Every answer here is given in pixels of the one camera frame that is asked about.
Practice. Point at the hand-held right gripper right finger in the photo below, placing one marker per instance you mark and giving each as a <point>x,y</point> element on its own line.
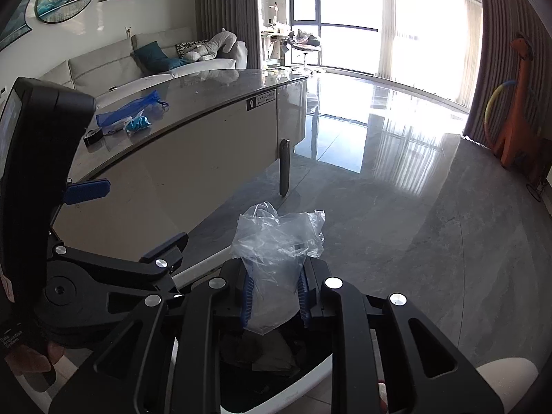
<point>302,297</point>

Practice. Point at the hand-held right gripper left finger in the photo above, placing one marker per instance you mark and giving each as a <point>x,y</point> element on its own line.
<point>246,299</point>

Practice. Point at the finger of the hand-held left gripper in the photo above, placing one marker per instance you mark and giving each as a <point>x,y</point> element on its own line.
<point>129,269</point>
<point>90,189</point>

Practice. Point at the clear plastic bag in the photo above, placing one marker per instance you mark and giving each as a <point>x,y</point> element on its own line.
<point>271,258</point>

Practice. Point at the white trash bin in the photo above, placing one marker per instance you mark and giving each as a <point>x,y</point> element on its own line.
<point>276,399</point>

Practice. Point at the person's left hand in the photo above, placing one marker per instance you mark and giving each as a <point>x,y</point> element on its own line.
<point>26,358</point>

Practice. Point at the small black object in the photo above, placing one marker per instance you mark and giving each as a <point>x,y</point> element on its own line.
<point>92,138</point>

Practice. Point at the small blue wrapper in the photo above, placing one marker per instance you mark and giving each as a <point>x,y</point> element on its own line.
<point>139,123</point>

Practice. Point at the blue mesh bag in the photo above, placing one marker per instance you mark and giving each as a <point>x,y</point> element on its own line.
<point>120,110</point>

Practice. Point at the grey sofa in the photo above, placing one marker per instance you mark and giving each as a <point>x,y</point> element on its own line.
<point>95,67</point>

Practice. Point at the grey coffee table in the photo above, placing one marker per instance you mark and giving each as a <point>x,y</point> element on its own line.
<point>194,146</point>

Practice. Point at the teal pillow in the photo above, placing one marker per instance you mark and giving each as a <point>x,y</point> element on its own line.
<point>151,56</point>

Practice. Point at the small teal cushion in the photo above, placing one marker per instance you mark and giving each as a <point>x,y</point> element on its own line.
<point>177,64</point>

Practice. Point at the floral pillow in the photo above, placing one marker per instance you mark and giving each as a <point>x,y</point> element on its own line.
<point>189,47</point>

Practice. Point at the grey plush toy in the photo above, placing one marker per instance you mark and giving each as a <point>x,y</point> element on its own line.
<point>215,45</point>

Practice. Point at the white stool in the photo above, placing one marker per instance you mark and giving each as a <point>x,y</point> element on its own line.
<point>504,384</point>

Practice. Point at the grey curtain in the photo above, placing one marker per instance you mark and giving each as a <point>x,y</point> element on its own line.
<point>224,13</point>

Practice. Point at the balcony chair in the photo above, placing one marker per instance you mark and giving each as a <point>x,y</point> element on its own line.
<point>304,45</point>

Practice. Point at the multicoloured hoop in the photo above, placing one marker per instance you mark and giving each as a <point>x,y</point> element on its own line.
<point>489,108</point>

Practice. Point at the orange giraffe toy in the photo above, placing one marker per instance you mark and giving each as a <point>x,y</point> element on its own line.
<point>519,108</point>

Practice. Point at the white sheer curtain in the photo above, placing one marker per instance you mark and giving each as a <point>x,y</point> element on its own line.
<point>431,39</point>

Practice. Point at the dark brown curtain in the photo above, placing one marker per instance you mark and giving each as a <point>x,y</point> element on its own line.
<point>509,30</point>

